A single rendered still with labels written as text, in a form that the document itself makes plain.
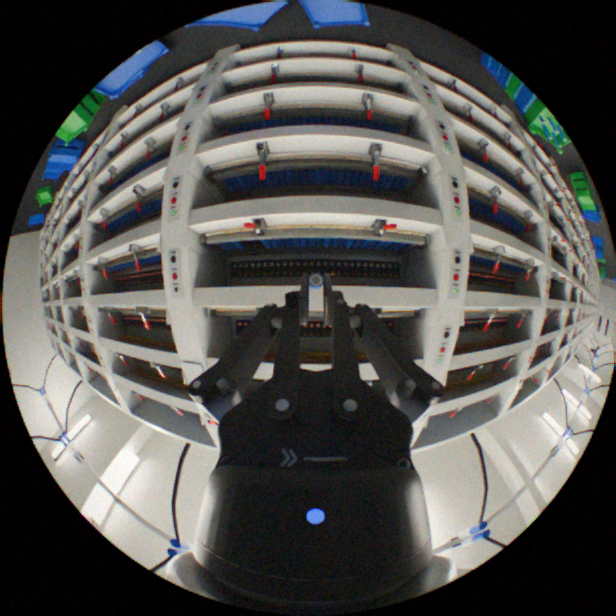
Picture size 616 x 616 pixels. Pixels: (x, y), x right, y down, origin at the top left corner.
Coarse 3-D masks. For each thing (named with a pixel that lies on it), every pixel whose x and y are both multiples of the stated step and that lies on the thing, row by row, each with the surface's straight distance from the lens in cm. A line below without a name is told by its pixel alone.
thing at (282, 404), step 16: (288, 304) 15; (288, 320) 13; (288, 336) 11; (288, 352) 9; (288, 368) 9; (272, 384) 8; (288, 384) 8; (272, 400) 7; (288, 400) 7; (272, 416) 7; (288, 416) 7
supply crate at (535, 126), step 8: (536, 104) 90; (528, 112) 93; (536, 112) 89; (544, 112) 96; (528, 120) 93; (536, 120) 98; (544, 120) 99; (552, 120) 100; (536, 128) 98; (552, 128) 104; (560, 128) 104; (544, 136) 100; (552, 136) 107; (560, 136) 106; (560, 144) 106; (560, 152) 104
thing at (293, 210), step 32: (192, 224) 48; (224, 224) 45; (288, 224) 43; (320, 224) 43; (352, 224) 43; (416, 224) 46; (256, 256) 58; (288, 256) 55; (320, 256) 54; (352, 256) 56; (384, 256) 59; (416, 256) 58
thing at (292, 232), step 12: (300, 228) 43; (312, 228) 43; (324, 228) 43; (336, 228) 43; (216, 240) 49; (228, 240) 48; (240, 240) 47; (384, 240) 47; (396, 240) 47; (408, 240) 48; (420, 240) 50
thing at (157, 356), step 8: (128, 336) 111; (104, 344) 105; (112, 344) 96; (120, 344) 89; (128, 344) 83; (136, 344) 102; (144, 344) 93; (152, 344) 87; (160, 344) 85; (168, 344) 88; (104, 352) 112; (112, 352) 114; (120, 352) 90; (128, 352) 84; (136, 352) 79; (144, 352) 74; (152, 352) 71; (160, 352) 67; (168, 352) 64; (176, 352) 79; (144, 360) 109; (152, 360) 72; (160, 360) 68; (168, 360) 65; (176, 360) 62; (176, 368) 92; (184, 376) 63
